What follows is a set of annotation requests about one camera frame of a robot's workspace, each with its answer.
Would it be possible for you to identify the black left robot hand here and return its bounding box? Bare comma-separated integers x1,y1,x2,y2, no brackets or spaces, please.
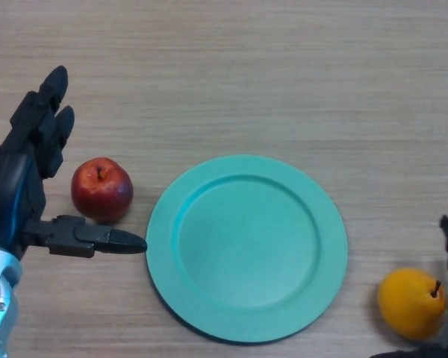
0,65,148,264

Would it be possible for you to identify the green round plate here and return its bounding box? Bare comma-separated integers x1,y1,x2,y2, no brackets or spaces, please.
145,154,349,345

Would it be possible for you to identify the yellow pear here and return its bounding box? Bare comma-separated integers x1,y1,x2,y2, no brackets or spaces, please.
377,267,447,341

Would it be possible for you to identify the red apple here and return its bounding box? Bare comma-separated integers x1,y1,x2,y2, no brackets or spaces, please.
70,157,134,224

